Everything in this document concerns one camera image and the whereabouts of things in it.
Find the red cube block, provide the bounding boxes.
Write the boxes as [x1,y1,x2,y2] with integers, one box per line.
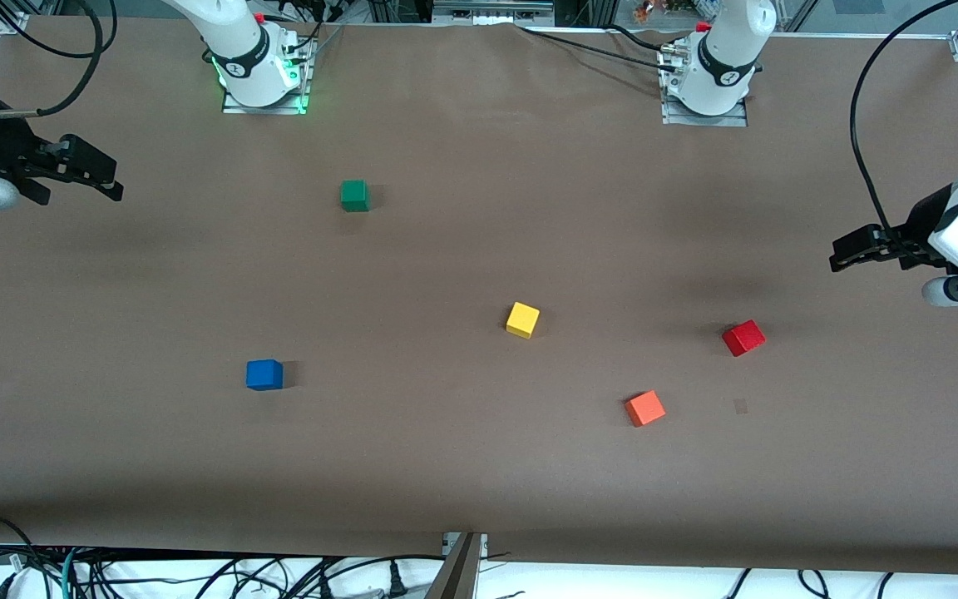
[722,319,767,358]

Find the blue cube block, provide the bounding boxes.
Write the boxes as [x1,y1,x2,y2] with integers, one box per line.
[245,359,284,392]

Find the orange cube block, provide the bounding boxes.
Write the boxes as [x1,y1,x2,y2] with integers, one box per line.
[625,389,667,428]

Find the yellow cube block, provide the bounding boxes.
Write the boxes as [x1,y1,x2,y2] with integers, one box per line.
[506,301,541,340]

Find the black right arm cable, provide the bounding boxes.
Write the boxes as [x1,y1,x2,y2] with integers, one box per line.
[0,0,120,119]

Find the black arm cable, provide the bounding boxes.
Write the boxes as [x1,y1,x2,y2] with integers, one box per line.
[850,0,958,250]
[0,0,120,119]

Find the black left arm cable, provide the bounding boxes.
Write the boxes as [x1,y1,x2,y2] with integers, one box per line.
[850,0,958,250]

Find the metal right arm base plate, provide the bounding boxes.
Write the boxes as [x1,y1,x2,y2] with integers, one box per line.
[222,23,314,116]

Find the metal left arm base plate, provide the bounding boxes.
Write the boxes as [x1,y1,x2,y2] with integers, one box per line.
[659,42,750,128]

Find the black base power cables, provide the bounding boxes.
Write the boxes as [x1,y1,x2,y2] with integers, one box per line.
[516,23,681,76]

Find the aluminium rail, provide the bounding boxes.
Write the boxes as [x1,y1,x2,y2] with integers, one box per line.
[432,0,556,26]

